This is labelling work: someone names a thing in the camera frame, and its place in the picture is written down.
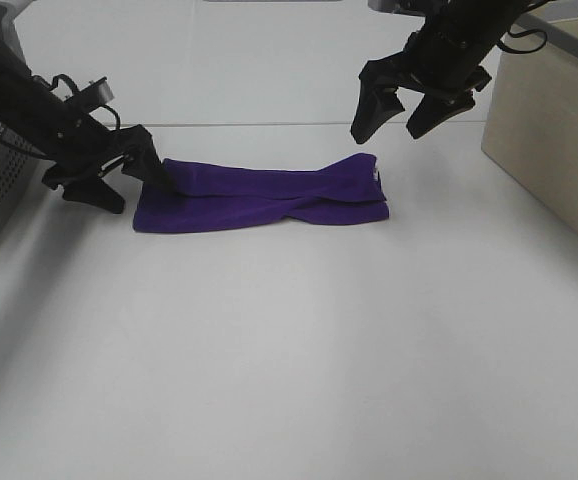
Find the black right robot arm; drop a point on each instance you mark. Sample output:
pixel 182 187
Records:
pixel 504 14

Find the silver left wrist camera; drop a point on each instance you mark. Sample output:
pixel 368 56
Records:
pixel 97 94

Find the purple towel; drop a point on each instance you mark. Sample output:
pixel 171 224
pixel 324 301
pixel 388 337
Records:
pixel 211 198

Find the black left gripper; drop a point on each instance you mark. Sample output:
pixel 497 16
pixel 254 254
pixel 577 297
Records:
pixel 89 150

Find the beige storage bin grey rim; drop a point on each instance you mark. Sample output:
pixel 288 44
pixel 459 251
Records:
pixel 532 127

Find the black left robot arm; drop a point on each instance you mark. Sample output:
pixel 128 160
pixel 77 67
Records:
pixel 55 118

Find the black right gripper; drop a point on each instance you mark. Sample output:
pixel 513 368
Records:
pixel 443 58

